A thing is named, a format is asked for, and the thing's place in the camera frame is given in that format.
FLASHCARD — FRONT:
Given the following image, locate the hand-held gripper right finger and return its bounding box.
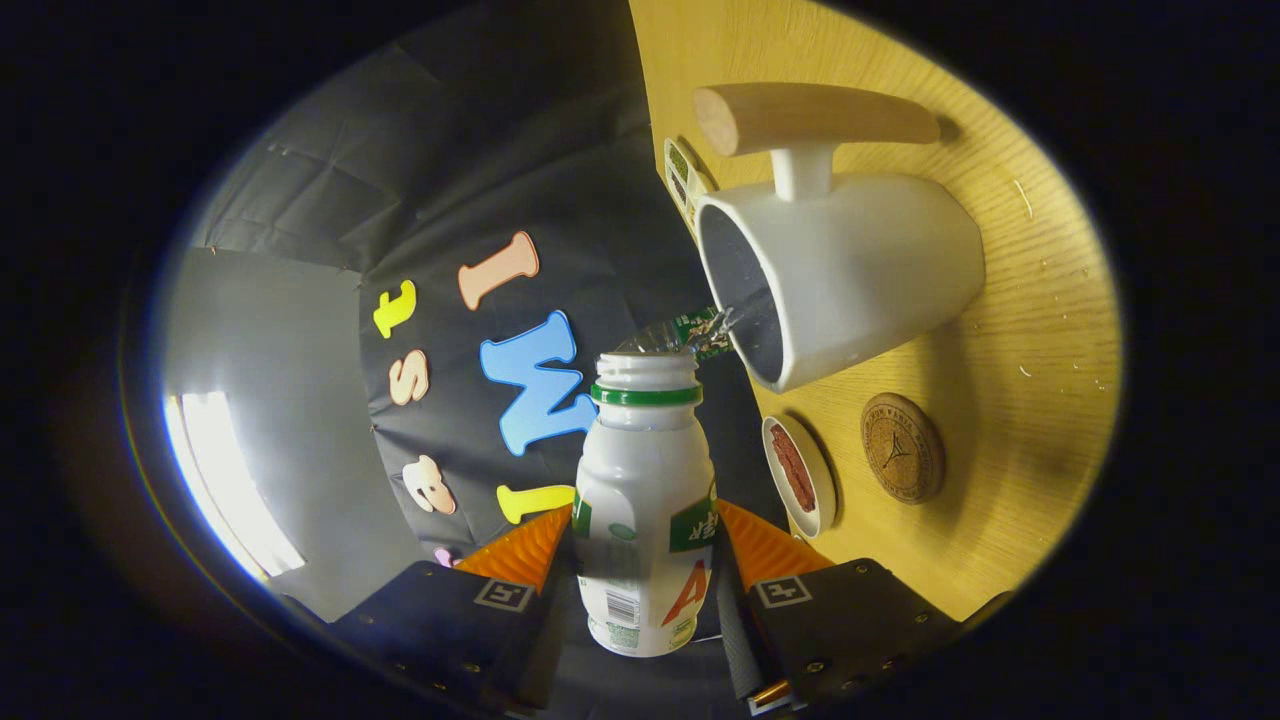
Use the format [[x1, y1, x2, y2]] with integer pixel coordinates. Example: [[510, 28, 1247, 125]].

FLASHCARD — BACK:
[[712, 498, 966, 716]]

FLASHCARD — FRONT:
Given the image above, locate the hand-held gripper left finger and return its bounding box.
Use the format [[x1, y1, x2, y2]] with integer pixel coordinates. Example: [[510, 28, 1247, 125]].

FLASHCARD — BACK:
[[330, 503, 579, 716]]

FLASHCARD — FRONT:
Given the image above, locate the white juice bottle green label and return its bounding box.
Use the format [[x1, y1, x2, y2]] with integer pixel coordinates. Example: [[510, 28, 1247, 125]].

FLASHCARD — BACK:
[[573, 352, 719, 658]]

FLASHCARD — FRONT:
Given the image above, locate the round cork coaster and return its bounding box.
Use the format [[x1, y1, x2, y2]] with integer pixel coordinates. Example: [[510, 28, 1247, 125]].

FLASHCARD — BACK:
[[860, 392, 946, 504]]

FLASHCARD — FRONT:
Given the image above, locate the white cup wooden handle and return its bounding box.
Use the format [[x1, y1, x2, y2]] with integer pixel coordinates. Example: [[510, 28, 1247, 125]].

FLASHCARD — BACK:
[[692, 83, 986, 393]]

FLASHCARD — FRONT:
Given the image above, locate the clear plastic water bottle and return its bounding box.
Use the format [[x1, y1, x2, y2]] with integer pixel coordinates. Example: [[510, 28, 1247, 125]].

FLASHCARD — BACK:
[[615, 306, 741, 363]]

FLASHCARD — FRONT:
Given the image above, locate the red sausage meat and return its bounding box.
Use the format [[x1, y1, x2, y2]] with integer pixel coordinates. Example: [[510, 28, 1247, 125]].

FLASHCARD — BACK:
[[770, 424, 816, 513]]

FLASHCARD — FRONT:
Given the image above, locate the round white plate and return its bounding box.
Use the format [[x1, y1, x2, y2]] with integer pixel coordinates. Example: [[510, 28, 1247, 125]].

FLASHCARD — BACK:
[[762, 415, 837, 539]]

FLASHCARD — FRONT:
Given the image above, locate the wooden table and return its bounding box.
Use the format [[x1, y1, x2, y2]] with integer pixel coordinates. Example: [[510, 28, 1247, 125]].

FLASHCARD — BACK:
[[628, 0, 1121, 621]]

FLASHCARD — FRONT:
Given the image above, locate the white divided dish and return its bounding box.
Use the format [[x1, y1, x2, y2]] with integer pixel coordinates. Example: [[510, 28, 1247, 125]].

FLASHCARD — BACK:
[[663, 137, 716, 236]]

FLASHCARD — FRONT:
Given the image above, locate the black backdrop cloth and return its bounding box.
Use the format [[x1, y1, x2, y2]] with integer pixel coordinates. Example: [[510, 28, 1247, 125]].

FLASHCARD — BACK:
[[190, 0, 791, 720]]

